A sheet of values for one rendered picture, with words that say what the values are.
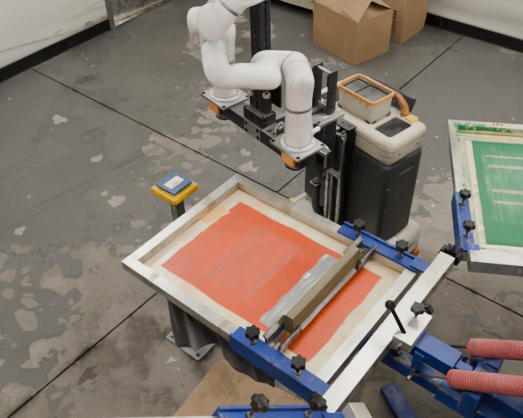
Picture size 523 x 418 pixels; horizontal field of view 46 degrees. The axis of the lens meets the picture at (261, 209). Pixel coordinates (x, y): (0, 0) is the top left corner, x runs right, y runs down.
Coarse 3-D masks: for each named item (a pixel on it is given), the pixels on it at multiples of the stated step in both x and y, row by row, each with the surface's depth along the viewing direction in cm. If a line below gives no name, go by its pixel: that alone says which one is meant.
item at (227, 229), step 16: (240, 208) 225; (224, 224) 219; (240, 224) 219; (272, 224) 219; (224, 240) 213; (288, 240) 213; (304, 240) 213; (304, 256) 207; (320, 256) 207; (336, 256) 206; (288, 272) 202; (304, 272) 201; (368, 272) 201; (352, 288) 196; (368, 288) 196; (336, 304) 191; (352, 304) 191
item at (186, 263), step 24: (192, 240) 214; (216, 240) 213; (168, 264) 206; (192, 264) 205; (216, 288) 197; (264, 288) 197; (288, 288) 197; (240, 312) 190; (264, 312) 190; (336, 312) 189; (312, 336) 183
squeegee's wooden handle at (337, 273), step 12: (348, 252) 193; (336, 264) 190; (348, 264) 191; (324, 276) 186; (336, 276) 188; (312, 288) 183; (324, 288) 183; (300, 300) 179; (312, 300) 180; (288, 312) 176; (300, 312) 177; (312, 312) 184; (288, 324) 177; (300, 324) 180
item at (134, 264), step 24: (216, 192) 227; (264, 192) 226; (192, 216) 217; (312, 216) 216; (168, 240) 211; (336, 240) 212; (384, 264) 203; (168, 288) 193; (408, 288) 196; (192, 312) 188; (384, 312) 185; (360, 336) 178; (336, 360) 172
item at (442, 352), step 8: (424, 336) 171; (432, 336) 171; (416, 344) 169; (424, 344) 169; (432, 344) 169; (440, 344) 169; (408, 352) 173; (424, 352) 168; (432, 352) 167; (440, 352) 167; (448, 352) 167; (456, 352) 167; (424, 360) 170; (432, 360) 168; (440, 360) 166; (448, 360) 165; (456, 360) 165; (440, 368) 167; (448, 368) 165
